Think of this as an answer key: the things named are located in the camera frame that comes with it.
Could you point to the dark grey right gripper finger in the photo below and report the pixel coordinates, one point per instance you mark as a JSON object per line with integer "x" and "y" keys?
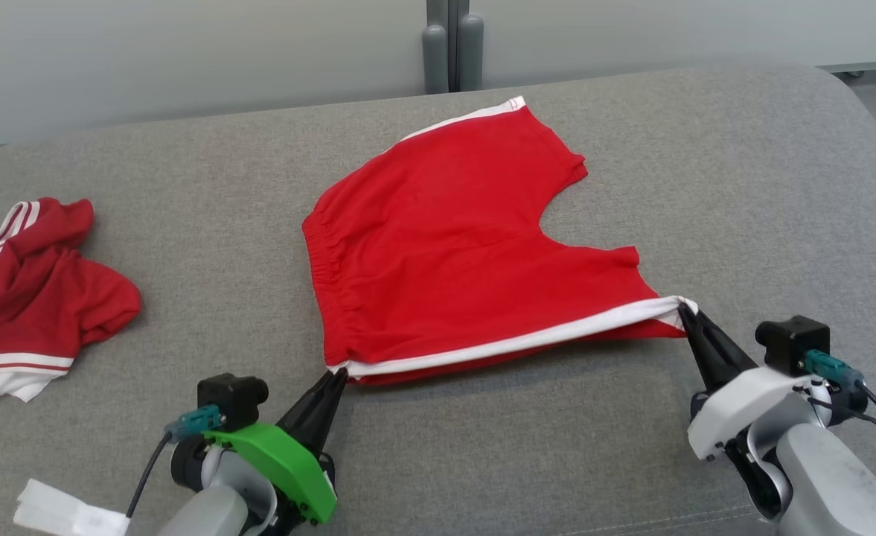
{"x": 708, "y": 368}
{"x": 731, "y": 361}

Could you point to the grey partition post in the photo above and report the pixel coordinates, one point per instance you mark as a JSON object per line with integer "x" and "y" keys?
{"x": 435, "y": 59}
{"x": 470, "y": 52}

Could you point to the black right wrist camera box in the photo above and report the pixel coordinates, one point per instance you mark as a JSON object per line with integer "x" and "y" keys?
{"x": 791, "y": 346}

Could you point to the red jersey with number print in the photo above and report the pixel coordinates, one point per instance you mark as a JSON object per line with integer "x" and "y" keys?
{"x": 36, "y": 298}

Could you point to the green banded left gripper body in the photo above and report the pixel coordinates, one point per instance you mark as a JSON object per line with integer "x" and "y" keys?
{"x": 281, "y": 461}

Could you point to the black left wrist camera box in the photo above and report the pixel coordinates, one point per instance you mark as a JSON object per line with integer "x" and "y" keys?
{"x": 229, "y": 398}

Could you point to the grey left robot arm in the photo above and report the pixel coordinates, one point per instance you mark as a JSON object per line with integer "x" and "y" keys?
{"x": 214, "y": 514}

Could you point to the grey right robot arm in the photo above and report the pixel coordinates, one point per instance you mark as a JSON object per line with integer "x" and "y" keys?
{"x": 832, "y": 484}

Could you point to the red shorts with white stripe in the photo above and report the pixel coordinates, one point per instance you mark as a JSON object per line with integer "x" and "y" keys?
{"x": 445, "y": 246}

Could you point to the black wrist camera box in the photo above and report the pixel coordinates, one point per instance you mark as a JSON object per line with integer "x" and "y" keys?
{"x": 791, "y": 346}
{"x": 229, "y": 398}

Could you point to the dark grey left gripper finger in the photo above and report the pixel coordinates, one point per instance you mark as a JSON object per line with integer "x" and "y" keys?
{"x": 318, "y": 424}
{"x": 300, "y": 411}

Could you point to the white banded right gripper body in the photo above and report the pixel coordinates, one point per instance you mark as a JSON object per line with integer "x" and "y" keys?
{"x": 743, "y": 406}

